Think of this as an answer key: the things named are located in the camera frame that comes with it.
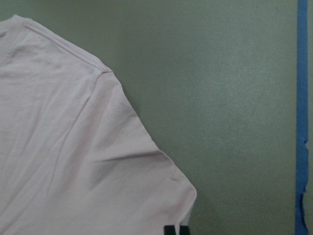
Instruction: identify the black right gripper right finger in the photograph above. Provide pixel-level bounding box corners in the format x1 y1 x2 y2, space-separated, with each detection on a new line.
179 225 190 235

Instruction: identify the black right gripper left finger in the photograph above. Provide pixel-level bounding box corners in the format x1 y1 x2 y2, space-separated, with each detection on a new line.
163 225 176 235

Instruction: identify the pink Snoopy t-shirt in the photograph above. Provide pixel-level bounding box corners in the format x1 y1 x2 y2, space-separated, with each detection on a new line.
0 15 197 235

